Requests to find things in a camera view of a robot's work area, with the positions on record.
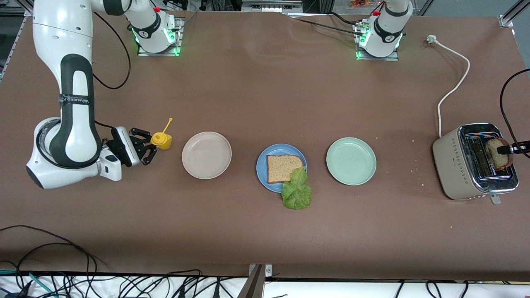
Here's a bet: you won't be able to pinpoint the round-topped brown bread slice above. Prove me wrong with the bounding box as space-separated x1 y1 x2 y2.
484 138 514 171

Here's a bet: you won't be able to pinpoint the yellow mustard squeeze bottle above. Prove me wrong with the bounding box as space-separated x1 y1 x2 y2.
150 118 173 150

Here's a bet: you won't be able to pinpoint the square brown bread slice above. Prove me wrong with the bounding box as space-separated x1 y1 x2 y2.
267 155 305 184

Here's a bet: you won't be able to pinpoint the green lettuce leaf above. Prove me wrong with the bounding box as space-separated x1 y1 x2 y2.
282 166 312 210

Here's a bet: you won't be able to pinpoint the beige round plate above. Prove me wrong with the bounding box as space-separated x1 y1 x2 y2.
181 131 232 180

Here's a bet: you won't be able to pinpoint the blue round plate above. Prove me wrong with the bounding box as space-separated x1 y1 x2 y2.
256 143 308 194

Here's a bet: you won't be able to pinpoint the green round plate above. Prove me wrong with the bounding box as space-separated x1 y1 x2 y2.
326 137 377 186

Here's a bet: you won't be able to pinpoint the beige chrome toaster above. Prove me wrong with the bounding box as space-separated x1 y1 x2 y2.
432 123 519 204

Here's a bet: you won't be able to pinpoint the aluminium corner profile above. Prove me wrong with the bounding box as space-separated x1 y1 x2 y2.
499 0 530 27

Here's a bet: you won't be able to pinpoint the grey power strip box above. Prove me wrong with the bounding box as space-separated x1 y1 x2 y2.
241 0 303 12

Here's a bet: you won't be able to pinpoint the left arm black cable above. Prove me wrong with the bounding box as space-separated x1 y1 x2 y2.
500 68 530 159

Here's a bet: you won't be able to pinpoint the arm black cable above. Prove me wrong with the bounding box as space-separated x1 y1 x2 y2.
92 0 132 89
500 68 530 159

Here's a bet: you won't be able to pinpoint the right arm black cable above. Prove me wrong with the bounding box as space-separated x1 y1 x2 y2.
92 0 132 89

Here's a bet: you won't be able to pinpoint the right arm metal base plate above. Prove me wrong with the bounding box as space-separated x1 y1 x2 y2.
137 17 183 56

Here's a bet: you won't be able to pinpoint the black looped floor cable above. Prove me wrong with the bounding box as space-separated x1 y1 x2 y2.
0 226 98 298

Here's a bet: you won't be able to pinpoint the white toaster power cord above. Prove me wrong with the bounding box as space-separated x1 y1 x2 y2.
426 35 471 138

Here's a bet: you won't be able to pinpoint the black cable bundle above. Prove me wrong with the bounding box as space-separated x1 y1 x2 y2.
99 269 249 298

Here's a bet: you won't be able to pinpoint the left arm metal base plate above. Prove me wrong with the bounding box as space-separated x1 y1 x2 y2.
355 23 400 61

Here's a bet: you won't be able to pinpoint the teal cable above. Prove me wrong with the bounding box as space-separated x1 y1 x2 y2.
0 270 54 296

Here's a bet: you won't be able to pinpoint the thin black cable loops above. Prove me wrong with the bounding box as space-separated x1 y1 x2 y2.
393 281 468 298

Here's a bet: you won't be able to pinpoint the metal table edge bracket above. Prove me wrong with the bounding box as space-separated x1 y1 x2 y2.
238 264 272 298

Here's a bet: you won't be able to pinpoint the aluminium frame profile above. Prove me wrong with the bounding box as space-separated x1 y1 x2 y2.
0 0 31 17

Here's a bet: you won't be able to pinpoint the black base supply cable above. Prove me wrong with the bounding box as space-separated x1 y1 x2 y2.
286 12 365 37

